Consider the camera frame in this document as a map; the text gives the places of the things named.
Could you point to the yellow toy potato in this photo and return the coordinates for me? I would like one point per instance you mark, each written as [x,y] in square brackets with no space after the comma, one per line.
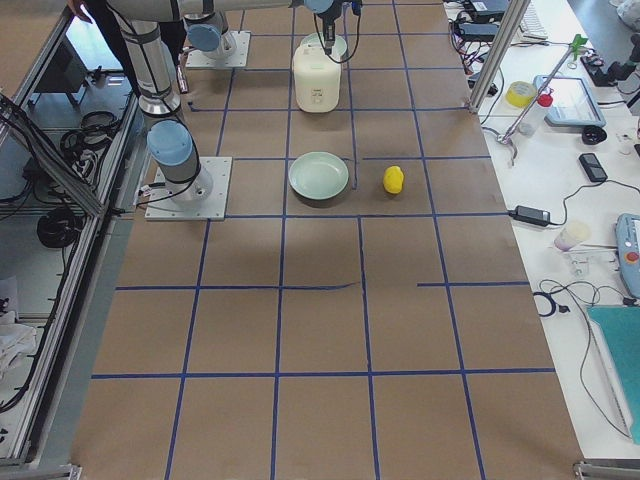
[393,180]

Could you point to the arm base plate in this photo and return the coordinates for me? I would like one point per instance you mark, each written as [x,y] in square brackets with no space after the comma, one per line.
[205,199]
[232,53]

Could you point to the cream rice cooker orange handle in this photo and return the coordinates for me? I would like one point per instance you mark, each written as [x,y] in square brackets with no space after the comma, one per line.
[316,79]

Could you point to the yellow tape roll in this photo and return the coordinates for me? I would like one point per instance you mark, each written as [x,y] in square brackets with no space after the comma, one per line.
[520,94]

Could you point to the black power adapter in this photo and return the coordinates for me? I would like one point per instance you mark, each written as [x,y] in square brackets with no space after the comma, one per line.
[530,215]

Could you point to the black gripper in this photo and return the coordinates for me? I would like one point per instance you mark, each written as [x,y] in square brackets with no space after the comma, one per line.
[328,23]

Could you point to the aluminium frame post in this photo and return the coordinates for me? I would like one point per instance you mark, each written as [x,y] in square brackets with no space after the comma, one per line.
[502,41]

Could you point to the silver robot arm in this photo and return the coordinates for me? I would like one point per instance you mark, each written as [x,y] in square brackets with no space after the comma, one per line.
[168,139]
[210,34]

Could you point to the clear squeeze bottle red cap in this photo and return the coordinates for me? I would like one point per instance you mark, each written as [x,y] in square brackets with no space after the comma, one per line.
[535,117]

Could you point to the blue teach pendant tablet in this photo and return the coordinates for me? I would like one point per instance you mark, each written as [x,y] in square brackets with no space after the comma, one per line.
[573,104]

